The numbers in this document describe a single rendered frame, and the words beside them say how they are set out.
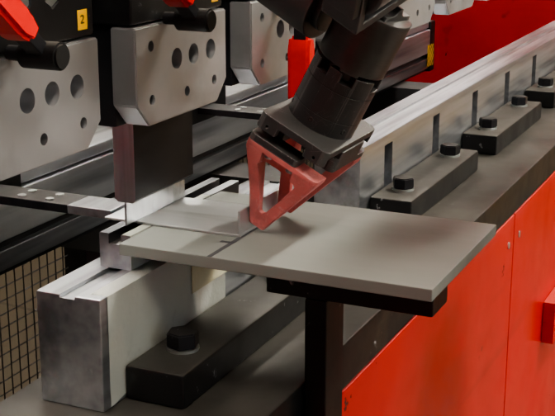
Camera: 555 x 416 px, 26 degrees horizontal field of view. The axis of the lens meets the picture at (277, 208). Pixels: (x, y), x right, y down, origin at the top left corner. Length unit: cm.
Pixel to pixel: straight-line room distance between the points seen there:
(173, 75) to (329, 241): 18
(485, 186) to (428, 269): 74
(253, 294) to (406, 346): 22
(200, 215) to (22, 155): 27
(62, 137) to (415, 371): 61
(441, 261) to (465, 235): 7
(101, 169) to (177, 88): 44
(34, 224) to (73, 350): 36
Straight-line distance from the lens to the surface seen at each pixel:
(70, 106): 85
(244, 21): 109
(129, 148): 100
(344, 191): 144
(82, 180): 138
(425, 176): 157
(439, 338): 141
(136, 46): 92
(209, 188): 116
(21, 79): 80
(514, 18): 313
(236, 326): 106
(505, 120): 194
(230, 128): 169
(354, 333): 113
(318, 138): 94
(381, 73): 94
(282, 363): 106
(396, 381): 127
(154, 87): 95
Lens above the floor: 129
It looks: 16 degrees down
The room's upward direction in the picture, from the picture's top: straight up
